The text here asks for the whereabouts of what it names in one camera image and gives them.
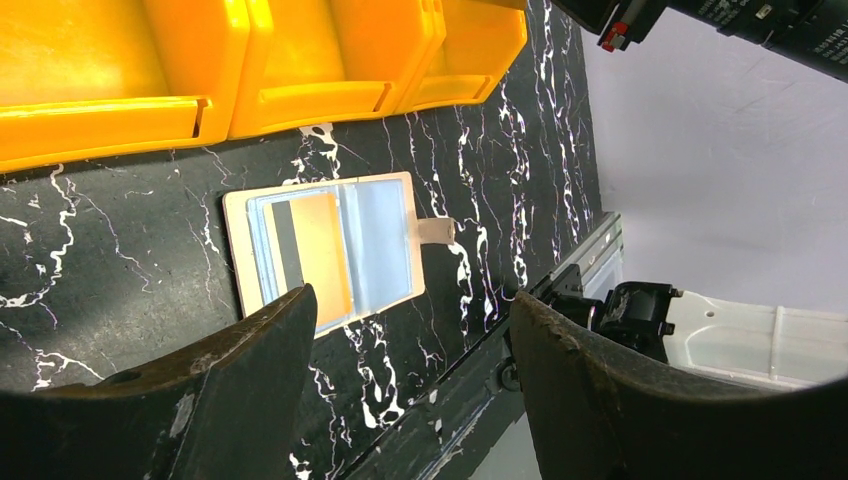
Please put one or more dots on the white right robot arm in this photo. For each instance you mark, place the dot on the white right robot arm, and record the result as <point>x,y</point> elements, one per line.
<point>774,348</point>

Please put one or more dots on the yellow three-compartment plastic tray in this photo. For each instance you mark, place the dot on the yellow three-compartment plastic tray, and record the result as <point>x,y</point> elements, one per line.
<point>87,79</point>

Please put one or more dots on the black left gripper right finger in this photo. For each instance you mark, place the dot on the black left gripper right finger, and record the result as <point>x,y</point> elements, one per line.
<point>598,410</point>

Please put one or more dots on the gold card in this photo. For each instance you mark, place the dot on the gold card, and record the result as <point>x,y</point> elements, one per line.
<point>305,245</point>

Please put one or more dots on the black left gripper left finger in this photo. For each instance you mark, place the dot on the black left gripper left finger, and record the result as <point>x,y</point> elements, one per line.
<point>223,407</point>

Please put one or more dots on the aluminium frame rail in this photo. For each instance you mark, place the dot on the aluminium frame rail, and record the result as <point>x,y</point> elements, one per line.
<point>595,265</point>

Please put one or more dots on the white leather card holder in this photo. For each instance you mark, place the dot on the white leather card holder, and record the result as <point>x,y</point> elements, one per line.
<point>382,232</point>

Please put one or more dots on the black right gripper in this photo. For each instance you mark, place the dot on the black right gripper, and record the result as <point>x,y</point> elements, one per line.
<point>812,33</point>

